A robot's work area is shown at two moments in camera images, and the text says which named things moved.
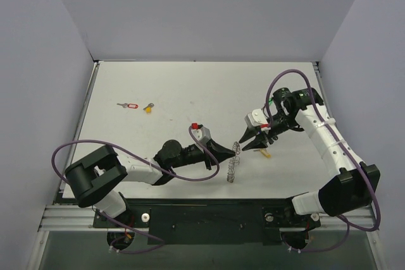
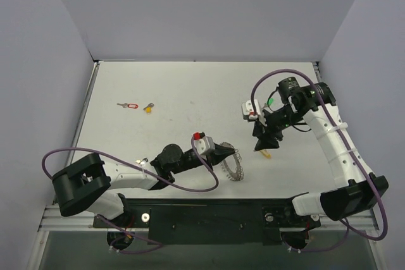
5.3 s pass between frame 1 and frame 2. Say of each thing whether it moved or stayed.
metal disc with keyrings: moved
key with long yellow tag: stayed
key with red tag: stayed
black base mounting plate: stayed
